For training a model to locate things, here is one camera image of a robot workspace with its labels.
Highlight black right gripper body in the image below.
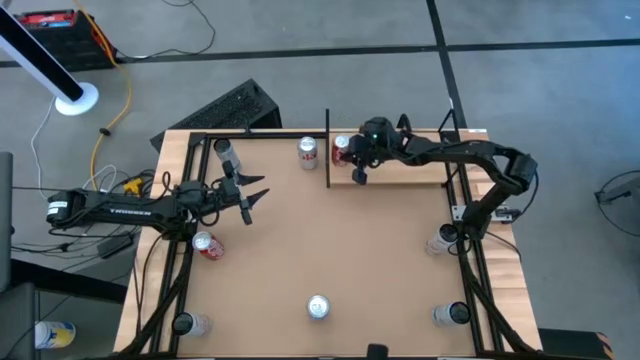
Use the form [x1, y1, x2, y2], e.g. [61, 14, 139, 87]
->
[358, 115, 404, 170]

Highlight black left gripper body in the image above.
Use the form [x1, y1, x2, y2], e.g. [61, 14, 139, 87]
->
[172, 159, 254, 227]

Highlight red cola can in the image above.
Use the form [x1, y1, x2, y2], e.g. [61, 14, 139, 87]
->
[331, 133, 352, 168]
[191, 230, 226, 262]

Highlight white slim energy drink can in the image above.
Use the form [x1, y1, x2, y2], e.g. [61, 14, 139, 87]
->
[213, 138, 242, 174]
[171, 311, 214, 337]
[431, 301, 472, 328]
[424, 223, 460, 257]

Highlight silver diet cola can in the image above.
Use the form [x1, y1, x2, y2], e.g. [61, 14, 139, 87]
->
[306, 293, 332, 321]
[296, 135, 320, 171]

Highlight wooden shelf board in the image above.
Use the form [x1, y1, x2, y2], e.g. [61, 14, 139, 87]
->
[328, 130, 450, 187]

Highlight tan table mat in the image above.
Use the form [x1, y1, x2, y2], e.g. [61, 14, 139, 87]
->
[175, 137, 477, 358]

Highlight black perforated computer case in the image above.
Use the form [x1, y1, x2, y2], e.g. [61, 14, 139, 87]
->
[149, 77, 284, 153]

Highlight black power adapter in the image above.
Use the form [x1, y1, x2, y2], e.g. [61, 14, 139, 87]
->
[97, 234, 134, 260]

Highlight black floor beam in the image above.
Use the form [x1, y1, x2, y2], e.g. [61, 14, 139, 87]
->
[9, 258, 130, 305]

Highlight black crate red lid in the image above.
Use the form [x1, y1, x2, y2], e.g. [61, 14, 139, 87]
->
[13, 8, 120, 73]

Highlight white yellow canister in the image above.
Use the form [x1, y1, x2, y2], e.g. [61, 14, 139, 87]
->
[33, 320, 77, 350]

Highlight black upright panel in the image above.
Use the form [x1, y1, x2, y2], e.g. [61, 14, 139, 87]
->
[0, 151, 15, 294]

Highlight black white pole stand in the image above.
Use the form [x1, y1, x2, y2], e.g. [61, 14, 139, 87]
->
[0, 4, 100, 117]

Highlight black box orange stripes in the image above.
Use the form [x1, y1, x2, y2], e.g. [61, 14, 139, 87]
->
[537, 327, 615, 360]

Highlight black metal shelf frame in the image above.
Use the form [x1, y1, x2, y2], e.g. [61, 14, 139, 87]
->
[324, 108, 461, 190]

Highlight black aluminium table frame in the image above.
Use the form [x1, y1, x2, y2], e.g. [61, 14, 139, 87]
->
[119, 129, 539, 360]

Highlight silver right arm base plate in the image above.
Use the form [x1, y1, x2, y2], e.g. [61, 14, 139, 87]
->
[451, 203, 516, 222]

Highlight yellow floor cable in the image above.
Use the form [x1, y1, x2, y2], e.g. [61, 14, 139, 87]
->
[72, 0, 135, 194]

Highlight thin black floor cable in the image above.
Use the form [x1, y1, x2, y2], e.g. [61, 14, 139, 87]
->
[117, 0, 217, 61]

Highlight white floor cable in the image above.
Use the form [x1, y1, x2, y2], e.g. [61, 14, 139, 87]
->
[29, 95, 119, 206]

